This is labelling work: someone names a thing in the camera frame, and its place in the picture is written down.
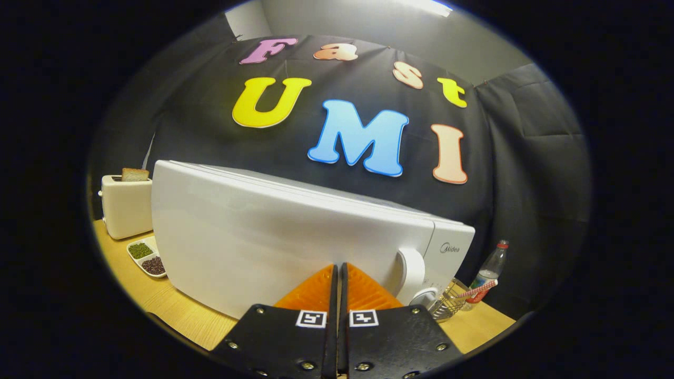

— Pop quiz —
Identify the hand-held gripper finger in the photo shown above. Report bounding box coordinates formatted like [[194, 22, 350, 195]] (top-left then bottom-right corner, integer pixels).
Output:
[[210, 263, 339, 379], [340, 262, 464, 379]]

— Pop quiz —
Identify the white toaster oven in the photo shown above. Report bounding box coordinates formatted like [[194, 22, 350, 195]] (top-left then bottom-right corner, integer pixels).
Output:
[[151, 160, 476, 320]]

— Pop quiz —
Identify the cream toaster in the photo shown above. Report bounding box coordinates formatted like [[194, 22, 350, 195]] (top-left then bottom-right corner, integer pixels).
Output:
[[98, 175, 153, 241]]

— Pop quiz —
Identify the red striped stick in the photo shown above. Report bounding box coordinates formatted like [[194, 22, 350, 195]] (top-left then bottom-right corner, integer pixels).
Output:
[[455, 280, 498, 300]]

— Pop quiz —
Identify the clear plastic bottle red cap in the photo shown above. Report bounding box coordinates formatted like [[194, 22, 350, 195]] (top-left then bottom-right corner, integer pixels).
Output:
[[466, 240, 510, 311]]

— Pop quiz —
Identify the white divided bean dish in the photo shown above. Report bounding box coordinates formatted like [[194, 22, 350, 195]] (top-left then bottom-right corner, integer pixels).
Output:
[[126, 236, 168, 278]]

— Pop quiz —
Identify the metal wire basket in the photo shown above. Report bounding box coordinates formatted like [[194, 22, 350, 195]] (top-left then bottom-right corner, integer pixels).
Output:
[[429, 279, 477, 323]]

